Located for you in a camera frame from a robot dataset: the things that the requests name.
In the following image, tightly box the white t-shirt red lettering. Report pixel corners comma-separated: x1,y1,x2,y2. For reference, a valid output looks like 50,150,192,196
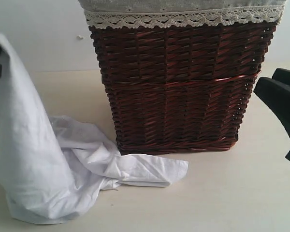
0,34,189,224

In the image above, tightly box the dark brown wicker basket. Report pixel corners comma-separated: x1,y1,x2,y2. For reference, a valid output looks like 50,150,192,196
90,22,276,154

